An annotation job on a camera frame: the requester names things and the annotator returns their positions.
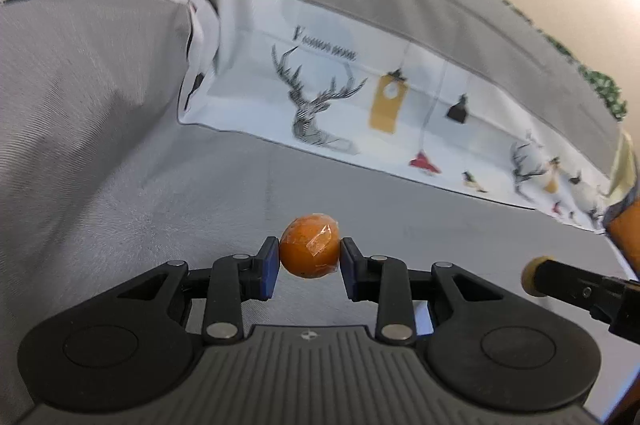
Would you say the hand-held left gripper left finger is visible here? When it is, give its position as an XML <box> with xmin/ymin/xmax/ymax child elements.
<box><xmin>107</xmin><ymin>237</ymin><xmax>280</xmax><ymax>346</ymax></box>

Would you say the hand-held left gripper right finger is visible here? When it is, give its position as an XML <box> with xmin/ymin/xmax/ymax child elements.
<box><xmin>340</xmin><ymin>238</ymin><xmax>506</xmax><ymax>346</ymax></box>

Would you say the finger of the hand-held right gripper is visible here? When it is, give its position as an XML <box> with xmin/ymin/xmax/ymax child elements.
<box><xmin>531</xmin><ymin>258</ymin><xmax>622</xmax><ymax>322</ymax></box>

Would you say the yellow-green fruit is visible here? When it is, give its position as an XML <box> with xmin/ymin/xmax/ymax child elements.
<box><xmin>520</xmin><ymin>256</ymin><xmax>550</xmax><ymax>297</ymax></box>

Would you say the plastic-wrapped orange fruit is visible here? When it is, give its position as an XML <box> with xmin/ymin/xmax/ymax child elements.
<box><xmin>279</xmin><ymin>214</ymin><xmax>342</xmax><ymax>280</ymax></box>

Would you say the orange-brown cushion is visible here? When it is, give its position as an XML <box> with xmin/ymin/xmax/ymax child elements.
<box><xmin>602</xmin><ymin>185</ymin><xmax>640</xmax><ymax>271</ymax></box>

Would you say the pale yellow cloth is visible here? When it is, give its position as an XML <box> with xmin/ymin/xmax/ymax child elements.
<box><xmin>605</xmin><ymin>130</ymin><xmax>638</xmax><ymax>201</ymax></box>

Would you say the grey deer-print duvet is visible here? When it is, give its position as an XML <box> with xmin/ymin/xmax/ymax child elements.
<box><xmin>102</xmin><ymin>0</ymin><xmax>623</xmax><ymax>233</ymax></box>

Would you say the grey bed sheet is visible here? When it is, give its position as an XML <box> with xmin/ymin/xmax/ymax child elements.
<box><xmin>0</xmin><ymin>0</ymin><xmax>640</xmax><ymax>425</ymax></box>

